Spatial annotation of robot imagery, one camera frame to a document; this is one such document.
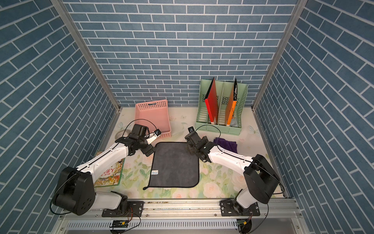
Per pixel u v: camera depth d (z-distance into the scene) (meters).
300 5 0.70
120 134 1.01
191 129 0.76
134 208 0.73
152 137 0.77
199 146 0.65
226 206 0.74
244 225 0.71
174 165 0.88
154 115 1.18
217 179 0.85
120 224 0.72
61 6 0.70
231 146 0.96
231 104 0.85
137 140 0.66
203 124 1.03
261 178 0.43
